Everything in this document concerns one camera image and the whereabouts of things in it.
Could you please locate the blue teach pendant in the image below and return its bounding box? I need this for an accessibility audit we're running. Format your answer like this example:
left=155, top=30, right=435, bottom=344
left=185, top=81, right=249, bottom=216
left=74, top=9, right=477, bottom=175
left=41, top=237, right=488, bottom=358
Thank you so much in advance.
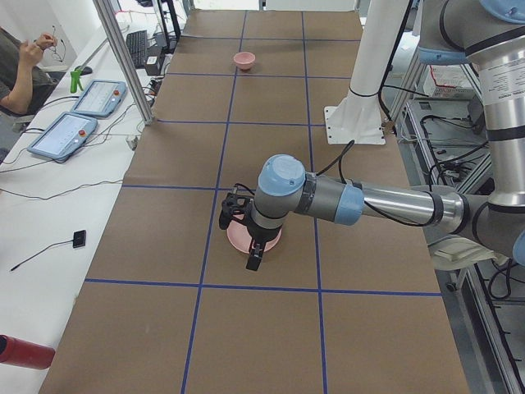
left=71, top=80, right=127, bottom=118
left=27, top=112, right=98, bottom=163

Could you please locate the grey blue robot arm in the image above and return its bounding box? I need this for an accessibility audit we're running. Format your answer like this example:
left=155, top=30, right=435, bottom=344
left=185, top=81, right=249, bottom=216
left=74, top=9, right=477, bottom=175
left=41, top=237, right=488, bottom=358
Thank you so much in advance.
left=247, top=1, right=524, bottom=269

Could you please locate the near blue teach pendant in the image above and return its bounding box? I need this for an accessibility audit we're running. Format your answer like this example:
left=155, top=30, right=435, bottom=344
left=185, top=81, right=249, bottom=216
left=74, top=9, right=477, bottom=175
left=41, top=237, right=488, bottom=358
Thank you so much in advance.
left=27, top=112, right=98, bottom=163

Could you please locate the small black square pad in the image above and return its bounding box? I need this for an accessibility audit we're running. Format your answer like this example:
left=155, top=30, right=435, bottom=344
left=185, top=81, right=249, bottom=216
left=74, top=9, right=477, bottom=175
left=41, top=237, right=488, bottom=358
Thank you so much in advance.
left=72, top=230, right=87, bottom=249

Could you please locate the white cardboard box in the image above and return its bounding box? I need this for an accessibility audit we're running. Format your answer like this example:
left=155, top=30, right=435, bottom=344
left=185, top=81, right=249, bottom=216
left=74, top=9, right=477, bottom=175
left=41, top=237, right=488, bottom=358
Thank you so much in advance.
left=422, top=66, right=475, bottom=99

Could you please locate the seated person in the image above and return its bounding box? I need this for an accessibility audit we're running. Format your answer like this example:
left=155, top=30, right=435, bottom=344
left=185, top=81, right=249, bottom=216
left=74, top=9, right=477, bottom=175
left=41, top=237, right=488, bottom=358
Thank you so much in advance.
left=1, top=28, right=57, bottom=116

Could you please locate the aluminium frame post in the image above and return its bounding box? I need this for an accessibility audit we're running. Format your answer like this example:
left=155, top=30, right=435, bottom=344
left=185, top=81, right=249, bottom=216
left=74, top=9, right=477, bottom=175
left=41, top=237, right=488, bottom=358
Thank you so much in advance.
left=93, top=0, right=153, bottom=126

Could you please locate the green handled tool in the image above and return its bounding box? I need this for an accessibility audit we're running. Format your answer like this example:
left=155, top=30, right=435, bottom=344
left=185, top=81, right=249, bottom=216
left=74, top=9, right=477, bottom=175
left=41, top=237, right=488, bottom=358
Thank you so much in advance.
left=70, top=68, right=84, bottom=94

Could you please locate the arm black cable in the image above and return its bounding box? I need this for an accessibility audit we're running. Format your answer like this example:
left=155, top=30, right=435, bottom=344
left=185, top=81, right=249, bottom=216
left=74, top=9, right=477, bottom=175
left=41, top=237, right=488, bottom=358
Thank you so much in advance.
left=317, top=140, right=436, bottom=227

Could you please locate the pink bowl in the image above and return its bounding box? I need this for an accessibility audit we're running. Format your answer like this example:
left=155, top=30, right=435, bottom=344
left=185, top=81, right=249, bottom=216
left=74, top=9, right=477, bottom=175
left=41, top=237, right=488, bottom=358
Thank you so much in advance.
left=233, top=52, right=256, bottom=71

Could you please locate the black keyboard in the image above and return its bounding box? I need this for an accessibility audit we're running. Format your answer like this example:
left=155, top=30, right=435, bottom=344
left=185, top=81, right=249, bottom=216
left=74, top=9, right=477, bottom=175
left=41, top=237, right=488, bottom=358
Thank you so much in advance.
left=126, top=30, right=148, bottom=68

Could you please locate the red cylinder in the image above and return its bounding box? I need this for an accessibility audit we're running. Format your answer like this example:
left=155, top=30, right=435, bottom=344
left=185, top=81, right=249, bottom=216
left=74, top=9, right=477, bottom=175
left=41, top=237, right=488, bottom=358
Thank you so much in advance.
left=1, top=335, right=55, bottom=370

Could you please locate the pink plate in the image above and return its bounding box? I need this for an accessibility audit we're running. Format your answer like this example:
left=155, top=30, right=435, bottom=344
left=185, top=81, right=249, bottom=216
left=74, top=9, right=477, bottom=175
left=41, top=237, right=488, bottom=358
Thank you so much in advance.
left=226, top=220, right=283, bottom=254

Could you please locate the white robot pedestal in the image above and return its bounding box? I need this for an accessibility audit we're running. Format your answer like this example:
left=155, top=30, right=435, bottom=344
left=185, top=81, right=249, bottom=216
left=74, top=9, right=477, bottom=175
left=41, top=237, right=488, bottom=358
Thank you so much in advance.
left=324, top=0, right=412, bottom=145

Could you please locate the far blue teach pendant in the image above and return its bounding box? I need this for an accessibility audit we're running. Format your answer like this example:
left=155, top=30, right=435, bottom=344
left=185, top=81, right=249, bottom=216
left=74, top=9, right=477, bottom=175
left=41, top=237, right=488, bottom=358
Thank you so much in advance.
left=71, top=80, right=127, bottom=118

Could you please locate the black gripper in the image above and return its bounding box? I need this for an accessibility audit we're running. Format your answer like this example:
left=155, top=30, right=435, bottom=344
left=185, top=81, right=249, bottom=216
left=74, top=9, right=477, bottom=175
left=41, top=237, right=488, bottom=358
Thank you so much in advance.
left=244, top=204, right=283, bottom=271

